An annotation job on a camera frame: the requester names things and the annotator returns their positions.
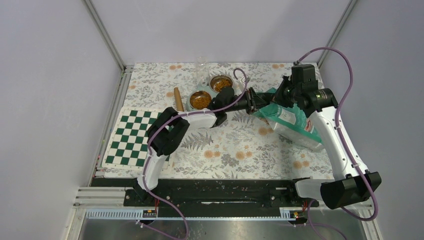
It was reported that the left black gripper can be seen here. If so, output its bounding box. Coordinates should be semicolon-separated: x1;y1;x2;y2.
224;87;272;115

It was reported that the green pet food bag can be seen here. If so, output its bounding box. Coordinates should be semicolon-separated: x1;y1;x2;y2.
252;103;324;151

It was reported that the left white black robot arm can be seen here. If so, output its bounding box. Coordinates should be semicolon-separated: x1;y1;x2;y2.
135;87;274;206

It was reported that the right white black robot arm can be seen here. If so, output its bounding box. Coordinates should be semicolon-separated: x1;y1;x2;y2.
273;64;382;210

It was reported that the mint double pet bowl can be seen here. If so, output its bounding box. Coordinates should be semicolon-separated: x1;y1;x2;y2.
186;74;235;111

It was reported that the floral patterned table mat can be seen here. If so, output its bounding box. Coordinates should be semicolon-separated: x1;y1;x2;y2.
123;63;333;179

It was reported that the clear plastic bottle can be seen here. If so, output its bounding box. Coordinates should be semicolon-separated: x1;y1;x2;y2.
195;56;210;87

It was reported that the brown wooden rolling pin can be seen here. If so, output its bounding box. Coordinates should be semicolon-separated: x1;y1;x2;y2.
173;87;184;112

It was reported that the green white chessboard mat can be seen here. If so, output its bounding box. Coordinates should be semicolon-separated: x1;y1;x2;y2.
101;106;162;171

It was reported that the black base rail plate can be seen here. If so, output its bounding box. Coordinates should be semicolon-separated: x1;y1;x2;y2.
91;178;311;218

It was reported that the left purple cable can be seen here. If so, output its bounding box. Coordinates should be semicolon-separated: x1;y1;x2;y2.
137;67;250;239

